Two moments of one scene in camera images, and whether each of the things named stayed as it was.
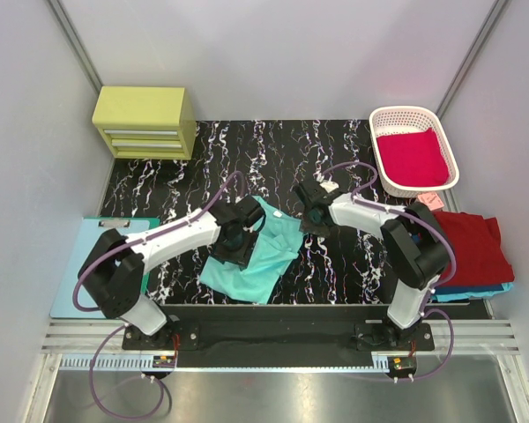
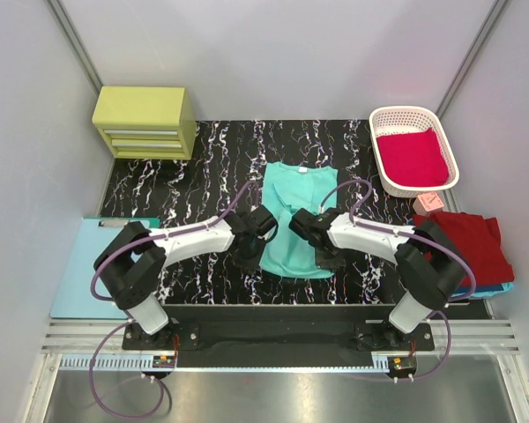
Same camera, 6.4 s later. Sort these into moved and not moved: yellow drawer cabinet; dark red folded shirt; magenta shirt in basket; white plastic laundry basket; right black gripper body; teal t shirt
Moved: right black gripper body; teal t shirt
Not moved: yellow drawer cabinet; magenta shirt in basket; white plastic laundry basket; dark red folded shirt
